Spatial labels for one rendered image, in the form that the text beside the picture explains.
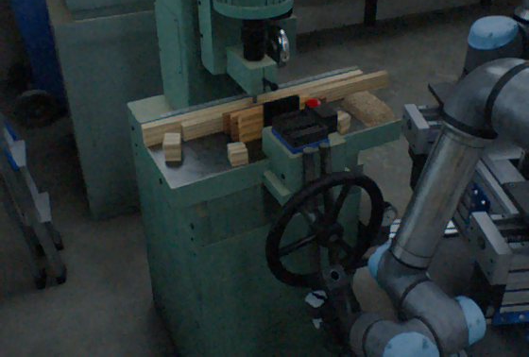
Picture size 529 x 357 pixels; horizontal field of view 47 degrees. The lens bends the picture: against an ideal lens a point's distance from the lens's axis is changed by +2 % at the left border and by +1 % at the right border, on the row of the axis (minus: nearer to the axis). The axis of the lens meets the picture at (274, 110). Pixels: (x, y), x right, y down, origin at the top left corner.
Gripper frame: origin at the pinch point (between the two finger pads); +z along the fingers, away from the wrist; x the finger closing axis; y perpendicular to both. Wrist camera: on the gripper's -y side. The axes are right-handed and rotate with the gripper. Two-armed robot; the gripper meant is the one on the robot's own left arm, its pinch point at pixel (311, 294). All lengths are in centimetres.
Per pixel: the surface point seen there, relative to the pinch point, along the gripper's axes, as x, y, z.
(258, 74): 5.7, -46.6, 13.6
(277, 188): 1.0, -21.7, 7.0
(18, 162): -46, -37, 106
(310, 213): 6.0, -14.7, 4.3
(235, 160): -5.1, -29.5, 11.6
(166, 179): -20.1, -29.3, 14.4
